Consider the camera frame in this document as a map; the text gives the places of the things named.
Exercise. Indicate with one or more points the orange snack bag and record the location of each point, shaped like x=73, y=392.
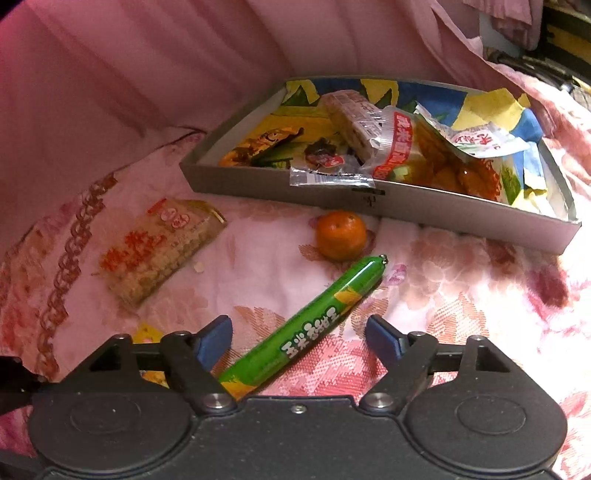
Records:
x=486, y=161

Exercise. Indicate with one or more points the orange mandarin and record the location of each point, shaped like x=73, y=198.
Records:
x=340, y=236

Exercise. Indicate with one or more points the green corn sausage stick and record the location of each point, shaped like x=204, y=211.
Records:
x=303, y=331

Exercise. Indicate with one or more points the grey cardboard tray box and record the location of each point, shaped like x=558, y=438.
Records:
x=416, y=204

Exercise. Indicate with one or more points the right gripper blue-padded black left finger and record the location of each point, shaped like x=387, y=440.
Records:
x=188, y=362

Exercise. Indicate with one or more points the pink curtain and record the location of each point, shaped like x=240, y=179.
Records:
x=89, y=86

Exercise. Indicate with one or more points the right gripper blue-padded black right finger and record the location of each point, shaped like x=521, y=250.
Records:
x=407, y=359

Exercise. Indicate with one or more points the white wrapped cake packet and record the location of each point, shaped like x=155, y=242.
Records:
x=357, y=120

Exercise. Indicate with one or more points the pink floral blanket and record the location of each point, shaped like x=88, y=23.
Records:
x=55, y=308

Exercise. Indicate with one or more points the yellow brown snack packet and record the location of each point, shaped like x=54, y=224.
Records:
x=253, y=148

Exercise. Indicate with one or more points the clear-wrapped corn cracker pack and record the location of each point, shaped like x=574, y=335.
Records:
x=160, y=241

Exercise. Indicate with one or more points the yellow purple snack bar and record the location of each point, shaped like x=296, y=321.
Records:
x=147, y=341

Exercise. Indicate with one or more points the small dark candy packet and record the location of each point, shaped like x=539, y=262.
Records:
x=323, y=154

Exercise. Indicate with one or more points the dark wooden desk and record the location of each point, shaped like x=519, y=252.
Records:
x=565, y=35

